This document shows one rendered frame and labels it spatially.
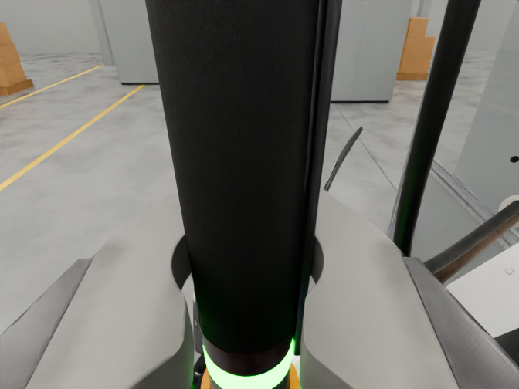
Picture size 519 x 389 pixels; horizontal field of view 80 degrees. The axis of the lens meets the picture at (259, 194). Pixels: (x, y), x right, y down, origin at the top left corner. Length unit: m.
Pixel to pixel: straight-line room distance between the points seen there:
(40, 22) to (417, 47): 11.94
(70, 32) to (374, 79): 10.83
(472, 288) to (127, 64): 7.51
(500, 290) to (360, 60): 5.44
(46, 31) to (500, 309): 14.22
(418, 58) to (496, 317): 7.98
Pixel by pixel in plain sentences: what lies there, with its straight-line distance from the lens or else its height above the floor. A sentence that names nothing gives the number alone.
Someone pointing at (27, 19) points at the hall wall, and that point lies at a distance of 14.57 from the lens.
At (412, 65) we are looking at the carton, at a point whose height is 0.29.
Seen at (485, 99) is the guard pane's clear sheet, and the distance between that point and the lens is 1.26.
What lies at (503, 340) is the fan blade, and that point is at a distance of 0.32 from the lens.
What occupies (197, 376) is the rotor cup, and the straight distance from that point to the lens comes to 0.43.
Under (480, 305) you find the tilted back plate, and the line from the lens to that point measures 0.55.
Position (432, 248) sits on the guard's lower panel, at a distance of 1.48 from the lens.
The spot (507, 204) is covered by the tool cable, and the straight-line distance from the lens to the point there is 0.38.
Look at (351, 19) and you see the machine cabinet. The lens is 5.72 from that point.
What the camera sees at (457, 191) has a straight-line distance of 1.31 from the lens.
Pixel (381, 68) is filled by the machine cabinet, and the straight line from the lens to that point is 5.98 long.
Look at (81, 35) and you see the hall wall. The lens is 13.74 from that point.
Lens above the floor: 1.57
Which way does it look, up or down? 32 degrees down
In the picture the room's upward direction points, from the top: straight up
